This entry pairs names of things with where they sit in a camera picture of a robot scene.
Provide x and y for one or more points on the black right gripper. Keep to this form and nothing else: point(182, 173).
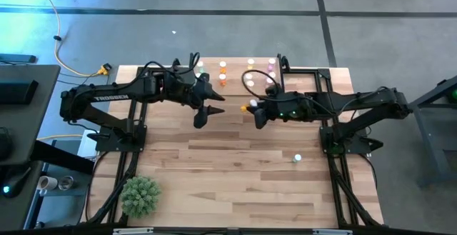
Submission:
point(289, 106)

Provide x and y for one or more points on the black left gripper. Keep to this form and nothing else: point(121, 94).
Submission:
point(185, 85)

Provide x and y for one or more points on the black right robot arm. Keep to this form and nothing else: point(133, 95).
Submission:
point(357, 101)

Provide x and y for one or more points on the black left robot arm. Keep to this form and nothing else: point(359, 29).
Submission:
point(107, 97)

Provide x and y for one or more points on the wooden shelf black metal legs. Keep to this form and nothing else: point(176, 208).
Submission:
point(232, 90)

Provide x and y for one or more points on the black table clamp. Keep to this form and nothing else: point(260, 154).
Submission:
point(284, 61)
point(175, 63)

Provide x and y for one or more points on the yellow power plug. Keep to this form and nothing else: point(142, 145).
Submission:
point(104, 70)

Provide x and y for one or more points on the green artificial plant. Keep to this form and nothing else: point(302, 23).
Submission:
point(140, 196)

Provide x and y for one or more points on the white box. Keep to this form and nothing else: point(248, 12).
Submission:
point(85, 145)

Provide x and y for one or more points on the shiny metal cup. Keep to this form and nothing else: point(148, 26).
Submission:
point(66, 182)

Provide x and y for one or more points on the dark grey side table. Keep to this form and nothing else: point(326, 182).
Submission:
point(439, 138)

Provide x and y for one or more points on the black desk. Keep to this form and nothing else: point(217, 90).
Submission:
point(32, 120)

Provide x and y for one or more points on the white cup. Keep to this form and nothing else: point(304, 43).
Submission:
point(47, 182)

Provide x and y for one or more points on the black box on desk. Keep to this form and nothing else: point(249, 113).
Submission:
point(18, 92)

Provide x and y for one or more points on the flat black bar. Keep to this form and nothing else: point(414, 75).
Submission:
point(16, 58)

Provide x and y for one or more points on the black device with light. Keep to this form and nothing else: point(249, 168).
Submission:
point(14, 183)

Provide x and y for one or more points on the black aluminium table frame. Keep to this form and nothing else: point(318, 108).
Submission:
point(303, 71)

